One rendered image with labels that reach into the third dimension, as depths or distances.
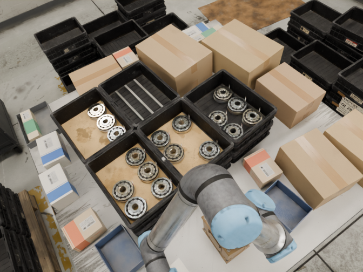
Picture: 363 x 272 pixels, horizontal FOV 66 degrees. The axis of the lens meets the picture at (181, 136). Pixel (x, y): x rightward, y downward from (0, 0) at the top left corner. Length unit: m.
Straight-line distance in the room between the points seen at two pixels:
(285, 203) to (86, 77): 1.34
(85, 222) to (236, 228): 0.93
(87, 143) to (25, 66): 2.24
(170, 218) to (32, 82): 2.80
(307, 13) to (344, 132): 1.72
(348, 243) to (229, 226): 1.69
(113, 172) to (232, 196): 0.86
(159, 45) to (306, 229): 1.33
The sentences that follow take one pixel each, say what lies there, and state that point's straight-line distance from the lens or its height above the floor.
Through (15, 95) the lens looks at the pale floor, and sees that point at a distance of 3.42.
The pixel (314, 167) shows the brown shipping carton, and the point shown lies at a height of 0.86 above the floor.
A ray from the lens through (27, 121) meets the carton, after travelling 1.95.
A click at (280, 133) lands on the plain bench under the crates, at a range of 1.67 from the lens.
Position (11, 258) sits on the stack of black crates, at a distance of 1.94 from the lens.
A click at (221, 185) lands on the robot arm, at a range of 0.70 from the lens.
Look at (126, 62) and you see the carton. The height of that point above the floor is 0.85.
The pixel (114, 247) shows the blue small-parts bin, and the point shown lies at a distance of 1.45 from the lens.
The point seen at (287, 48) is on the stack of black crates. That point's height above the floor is 0.27.
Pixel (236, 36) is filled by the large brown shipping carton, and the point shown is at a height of 0.90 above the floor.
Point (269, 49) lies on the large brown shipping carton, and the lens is 1.81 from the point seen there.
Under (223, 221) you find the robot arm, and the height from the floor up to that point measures 1.42.
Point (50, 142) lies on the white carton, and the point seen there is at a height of 0.79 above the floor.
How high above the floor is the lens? 2.06
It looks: 57 degrees down
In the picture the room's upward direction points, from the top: 10 degrees counter-clockwise
